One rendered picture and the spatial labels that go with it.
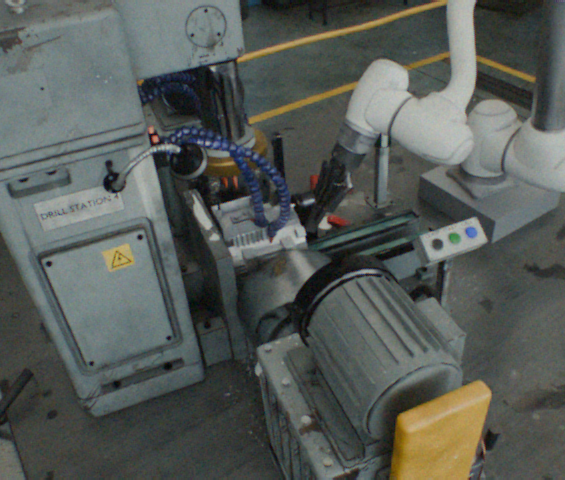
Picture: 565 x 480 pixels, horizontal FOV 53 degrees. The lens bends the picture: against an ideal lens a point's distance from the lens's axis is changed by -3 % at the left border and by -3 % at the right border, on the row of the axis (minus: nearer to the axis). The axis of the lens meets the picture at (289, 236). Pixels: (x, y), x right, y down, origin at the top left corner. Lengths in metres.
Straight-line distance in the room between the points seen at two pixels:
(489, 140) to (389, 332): 1.11
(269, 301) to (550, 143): 0.94
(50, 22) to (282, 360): 0.66
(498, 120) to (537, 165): 0.18
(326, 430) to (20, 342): 1.06
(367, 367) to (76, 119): 0.61
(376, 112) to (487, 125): 0.61
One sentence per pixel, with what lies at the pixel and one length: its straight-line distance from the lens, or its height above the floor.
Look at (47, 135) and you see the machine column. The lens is 1.03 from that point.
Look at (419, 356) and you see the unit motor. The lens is 0.79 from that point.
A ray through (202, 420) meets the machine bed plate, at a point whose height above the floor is 0.80.
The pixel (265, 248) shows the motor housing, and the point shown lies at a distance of 1.41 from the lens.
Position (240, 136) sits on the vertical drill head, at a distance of 1.26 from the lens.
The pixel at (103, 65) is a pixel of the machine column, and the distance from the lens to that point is 0.99.
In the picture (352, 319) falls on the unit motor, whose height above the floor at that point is 1.35.
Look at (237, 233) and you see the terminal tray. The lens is 1.38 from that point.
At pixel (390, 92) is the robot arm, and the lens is 1.29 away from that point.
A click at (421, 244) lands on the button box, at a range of 1.41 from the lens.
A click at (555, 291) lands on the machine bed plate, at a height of 0.80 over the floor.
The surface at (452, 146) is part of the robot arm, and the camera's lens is 1.24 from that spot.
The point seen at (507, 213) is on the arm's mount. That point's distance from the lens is 1.87.
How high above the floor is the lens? 1.96
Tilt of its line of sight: 38 degrees down
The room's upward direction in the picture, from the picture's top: 4 degrees counter-clockwise
